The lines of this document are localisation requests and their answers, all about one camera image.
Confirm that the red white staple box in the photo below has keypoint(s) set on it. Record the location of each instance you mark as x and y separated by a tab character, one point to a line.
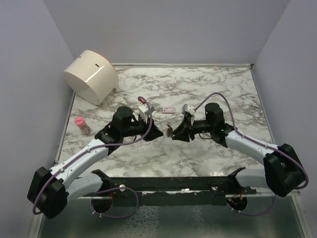
168	110

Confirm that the pink capped bottle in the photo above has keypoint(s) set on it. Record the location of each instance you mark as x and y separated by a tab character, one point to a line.
81	124

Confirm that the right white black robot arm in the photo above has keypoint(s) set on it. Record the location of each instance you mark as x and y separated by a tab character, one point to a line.
281	170

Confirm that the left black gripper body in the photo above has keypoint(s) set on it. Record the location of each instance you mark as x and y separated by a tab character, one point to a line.
139	127

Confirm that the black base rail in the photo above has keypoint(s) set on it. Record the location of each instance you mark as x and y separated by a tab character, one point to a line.
167	191

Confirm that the cream round bread box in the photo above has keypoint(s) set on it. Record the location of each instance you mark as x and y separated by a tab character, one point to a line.
91	76

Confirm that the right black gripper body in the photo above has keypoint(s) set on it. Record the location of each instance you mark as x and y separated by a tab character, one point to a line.
194	128

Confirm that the beige stapler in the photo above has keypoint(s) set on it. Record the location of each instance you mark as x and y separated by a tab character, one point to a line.
169	131

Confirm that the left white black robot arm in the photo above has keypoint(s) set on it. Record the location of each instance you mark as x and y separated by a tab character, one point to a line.
51	189

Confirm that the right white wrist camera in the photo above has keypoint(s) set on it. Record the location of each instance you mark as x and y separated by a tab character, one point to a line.
188	110

